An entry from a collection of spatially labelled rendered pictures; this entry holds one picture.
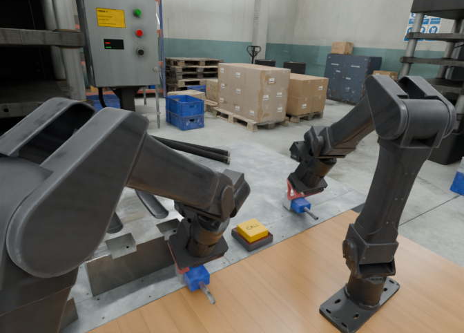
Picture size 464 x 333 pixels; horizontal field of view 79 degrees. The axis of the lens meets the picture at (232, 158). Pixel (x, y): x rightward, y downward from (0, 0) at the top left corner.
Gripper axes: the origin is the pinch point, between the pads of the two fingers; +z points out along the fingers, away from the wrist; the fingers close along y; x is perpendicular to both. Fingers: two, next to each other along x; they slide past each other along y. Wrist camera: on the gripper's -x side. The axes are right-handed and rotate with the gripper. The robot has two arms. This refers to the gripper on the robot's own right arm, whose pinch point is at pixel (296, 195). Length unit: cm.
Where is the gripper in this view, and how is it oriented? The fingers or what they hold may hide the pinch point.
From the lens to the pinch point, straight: 90.8
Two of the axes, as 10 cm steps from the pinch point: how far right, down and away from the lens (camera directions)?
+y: -9.2, 1.2, -3.8
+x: 3.3, 7.8, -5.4
